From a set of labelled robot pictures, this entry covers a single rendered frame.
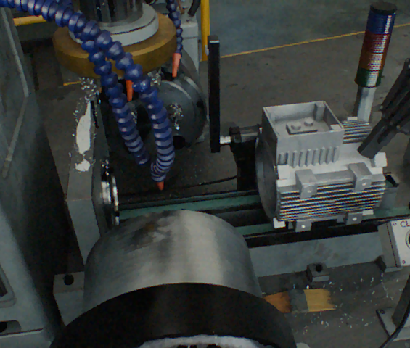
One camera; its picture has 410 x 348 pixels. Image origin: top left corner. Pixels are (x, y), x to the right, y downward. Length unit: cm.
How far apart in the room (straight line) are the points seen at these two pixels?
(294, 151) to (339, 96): 83
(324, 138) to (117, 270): 43
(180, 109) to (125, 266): 50
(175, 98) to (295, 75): 79
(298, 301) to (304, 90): 86
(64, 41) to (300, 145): 42
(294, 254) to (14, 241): 54
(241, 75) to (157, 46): 108
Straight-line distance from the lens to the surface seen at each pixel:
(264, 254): 98
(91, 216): 74
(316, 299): 100
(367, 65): 121
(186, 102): 104
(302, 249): 100
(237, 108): 154
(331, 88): 169
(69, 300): 92
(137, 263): 59
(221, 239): 63
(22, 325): 91
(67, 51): 69
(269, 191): 100
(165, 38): 69
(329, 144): 86
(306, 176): 85
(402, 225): 79
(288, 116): 91
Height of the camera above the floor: 161
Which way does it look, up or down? 40 degrees down
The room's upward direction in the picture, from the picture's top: 2 degrees counter-clockwise
